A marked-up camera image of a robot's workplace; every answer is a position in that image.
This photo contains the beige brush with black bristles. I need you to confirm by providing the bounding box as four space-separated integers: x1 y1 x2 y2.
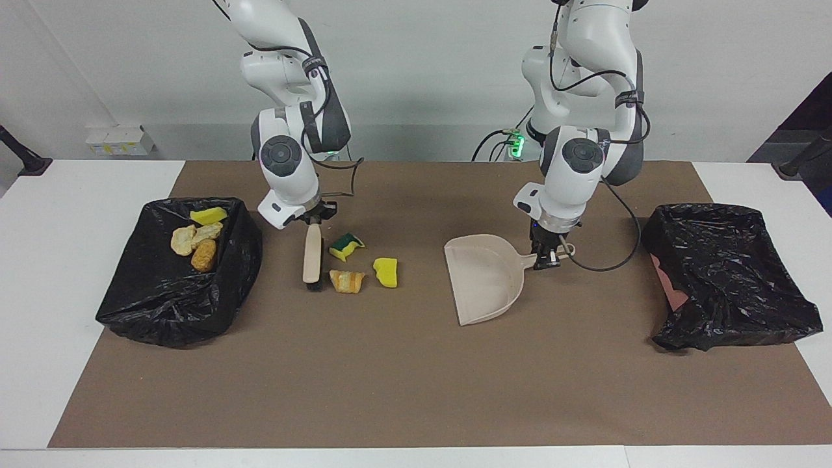
302 221 324 291

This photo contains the curled yellow green sponge piece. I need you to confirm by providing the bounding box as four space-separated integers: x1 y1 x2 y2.
328 232 366 263

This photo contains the beige plastic dustpan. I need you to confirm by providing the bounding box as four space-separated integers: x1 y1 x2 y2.
444 234 577 326

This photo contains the orange striped toy croissant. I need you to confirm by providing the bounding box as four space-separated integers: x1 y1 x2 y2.
170 224 198 257
329 269 367 294

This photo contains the plain yellow sponge piece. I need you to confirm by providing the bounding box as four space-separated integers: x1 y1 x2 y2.
372 257 399 289

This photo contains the pale yellow toy pastry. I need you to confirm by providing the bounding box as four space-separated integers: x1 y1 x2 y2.
190 222 224 249

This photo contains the brown cracked toy bread roll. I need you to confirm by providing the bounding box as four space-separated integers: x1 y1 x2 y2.
190 238 218 273

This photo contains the pink bin box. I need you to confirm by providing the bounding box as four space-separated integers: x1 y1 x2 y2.
650 253 690 311

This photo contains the black trash bag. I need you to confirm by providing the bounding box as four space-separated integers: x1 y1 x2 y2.
640 203 824 352
96 198 263 348

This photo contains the brown table mat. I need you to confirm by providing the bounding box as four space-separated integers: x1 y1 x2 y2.
49 161 832 448

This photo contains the white power strip box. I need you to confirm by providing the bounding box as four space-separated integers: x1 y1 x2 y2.
84 125 157 157

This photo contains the black stand foot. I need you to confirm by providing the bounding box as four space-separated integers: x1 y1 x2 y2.
0 125 53 177
778 127 832 179

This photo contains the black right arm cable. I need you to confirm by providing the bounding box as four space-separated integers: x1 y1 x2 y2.
211 0 365 197

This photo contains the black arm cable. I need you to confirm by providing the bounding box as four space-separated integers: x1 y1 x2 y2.
549 0 651 272
211 0 365 197

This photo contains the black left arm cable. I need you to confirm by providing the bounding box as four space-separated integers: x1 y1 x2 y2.
549 0 651 272

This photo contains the black base power cable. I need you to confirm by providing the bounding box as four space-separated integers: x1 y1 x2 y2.
471 107 530 162

